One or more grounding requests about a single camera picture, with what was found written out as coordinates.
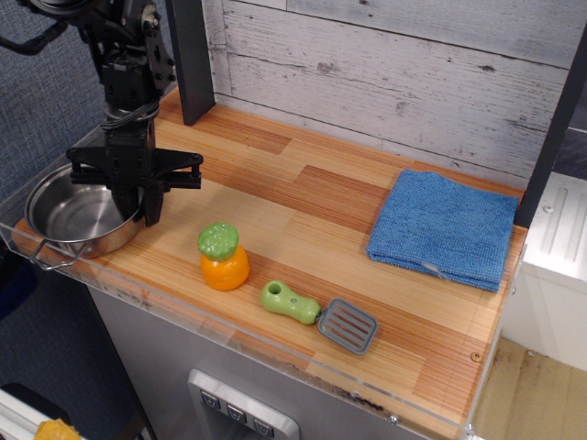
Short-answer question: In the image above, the orange green toy pineapple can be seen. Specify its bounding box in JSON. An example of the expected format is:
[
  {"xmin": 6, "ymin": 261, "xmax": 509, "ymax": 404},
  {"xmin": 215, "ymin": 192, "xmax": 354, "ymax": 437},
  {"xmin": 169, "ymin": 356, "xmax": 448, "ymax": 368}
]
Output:
[{"xmin": 197, "ymin": 222, "xmax": 250, "ymax": 292}]

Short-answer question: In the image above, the yellow black object corner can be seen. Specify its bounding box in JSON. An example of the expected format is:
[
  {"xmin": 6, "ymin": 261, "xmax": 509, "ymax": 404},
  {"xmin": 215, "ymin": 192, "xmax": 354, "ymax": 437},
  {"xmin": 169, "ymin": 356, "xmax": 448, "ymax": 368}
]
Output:
[{"xmin": 0, "ymin": 419, "xmax": 83, "ymax": 440}]

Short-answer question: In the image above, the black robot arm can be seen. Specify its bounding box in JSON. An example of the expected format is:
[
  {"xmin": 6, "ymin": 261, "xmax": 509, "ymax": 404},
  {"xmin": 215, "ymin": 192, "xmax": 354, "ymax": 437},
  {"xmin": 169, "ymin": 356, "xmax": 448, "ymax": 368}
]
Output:
[{"xmin": 1, "ymin": 1, "xmax": 204, "ymax": 226}]

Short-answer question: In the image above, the silver toy kitchen cabinet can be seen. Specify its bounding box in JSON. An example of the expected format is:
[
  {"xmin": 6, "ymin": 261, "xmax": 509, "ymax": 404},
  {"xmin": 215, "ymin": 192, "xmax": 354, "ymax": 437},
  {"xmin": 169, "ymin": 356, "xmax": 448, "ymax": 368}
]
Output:
[{"xmin": 91, "ymin": 288, "xmax": 464, "ymax": 439}]

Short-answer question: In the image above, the clear acrylic edge guard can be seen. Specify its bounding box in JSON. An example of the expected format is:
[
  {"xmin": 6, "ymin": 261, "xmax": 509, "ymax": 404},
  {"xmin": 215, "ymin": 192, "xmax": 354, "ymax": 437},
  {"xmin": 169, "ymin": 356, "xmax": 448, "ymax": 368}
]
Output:
[{"xmin": 0, "ymin": 66, "xmax": 528, "ymax": 440}]

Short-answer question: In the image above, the folded blue towel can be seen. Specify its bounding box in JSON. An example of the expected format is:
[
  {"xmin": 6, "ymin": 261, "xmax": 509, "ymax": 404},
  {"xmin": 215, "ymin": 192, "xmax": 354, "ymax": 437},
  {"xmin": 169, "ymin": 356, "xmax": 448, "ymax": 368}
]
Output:
[{"xmin": 366, "ymin": 170, "xmax": 518, "ymax": 292}]

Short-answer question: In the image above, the black right vertical post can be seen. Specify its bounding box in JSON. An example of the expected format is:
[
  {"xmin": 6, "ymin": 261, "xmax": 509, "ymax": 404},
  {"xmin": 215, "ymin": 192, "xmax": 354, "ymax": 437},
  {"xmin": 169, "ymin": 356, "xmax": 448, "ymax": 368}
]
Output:
[{"xmin": 515, "ymin": 29, "xmax": 586, "ymax": 228}]

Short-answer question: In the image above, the stainless steel pot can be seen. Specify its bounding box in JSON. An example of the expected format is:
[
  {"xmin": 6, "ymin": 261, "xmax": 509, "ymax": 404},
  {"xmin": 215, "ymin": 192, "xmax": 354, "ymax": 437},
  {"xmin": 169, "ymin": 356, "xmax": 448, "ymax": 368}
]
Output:
[{"xmin": 25, "ymin": 165, "xmax": 146, "ymax": 270}]

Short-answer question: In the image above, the black left vertical post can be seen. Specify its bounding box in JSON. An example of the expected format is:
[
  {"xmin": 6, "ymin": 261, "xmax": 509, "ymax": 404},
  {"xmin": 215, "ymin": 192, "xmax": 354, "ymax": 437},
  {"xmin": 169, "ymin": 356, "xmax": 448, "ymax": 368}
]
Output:
[{"xmin": 166, "ymin": 0, "xmax": 216, "ymax": 126}]

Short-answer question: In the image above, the silver button control panel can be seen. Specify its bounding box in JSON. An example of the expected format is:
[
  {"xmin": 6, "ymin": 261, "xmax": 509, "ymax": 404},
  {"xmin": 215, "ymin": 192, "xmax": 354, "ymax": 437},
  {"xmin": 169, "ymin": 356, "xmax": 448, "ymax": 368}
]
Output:
[{"xmin": 187, "ymin": 368, "xmax": 301, "ymax": 439}]

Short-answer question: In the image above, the green grey toy spatula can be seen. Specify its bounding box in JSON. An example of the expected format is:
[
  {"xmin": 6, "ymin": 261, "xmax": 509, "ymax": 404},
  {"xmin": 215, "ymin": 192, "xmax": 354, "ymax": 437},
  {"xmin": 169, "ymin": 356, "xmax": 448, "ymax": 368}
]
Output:
[{"xmin": 260, "ymin": 280, "xmax": 379, "ymax": 355}]

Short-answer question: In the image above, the black vertical post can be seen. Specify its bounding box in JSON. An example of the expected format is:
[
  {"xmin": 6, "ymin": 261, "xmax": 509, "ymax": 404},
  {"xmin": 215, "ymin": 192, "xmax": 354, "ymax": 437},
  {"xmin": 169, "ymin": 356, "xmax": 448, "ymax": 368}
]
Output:
[
  {"xmin": 515, "ymin": 29, "xmax": 586, "ymax": 228},
  {"xmin": 166, "ymin": 0, "xmax": 216, "ymax": 126}
]

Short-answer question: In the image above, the white grooved side unit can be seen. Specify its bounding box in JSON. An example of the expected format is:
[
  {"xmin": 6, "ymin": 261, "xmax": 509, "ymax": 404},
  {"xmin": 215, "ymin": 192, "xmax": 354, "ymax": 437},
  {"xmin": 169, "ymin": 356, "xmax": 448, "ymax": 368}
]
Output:
[{"xmin": 502, "ymin": 172, "xmax": 586, "ymax": 370}]

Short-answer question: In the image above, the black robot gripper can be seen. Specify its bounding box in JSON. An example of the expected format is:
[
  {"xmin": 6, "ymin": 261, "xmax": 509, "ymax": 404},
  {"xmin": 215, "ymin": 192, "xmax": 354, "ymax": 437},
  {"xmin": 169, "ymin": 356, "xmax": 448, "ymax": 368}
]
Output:
[{"xmin": 66, "ymin": 120, "xmax": 204, "ymax": 226}]

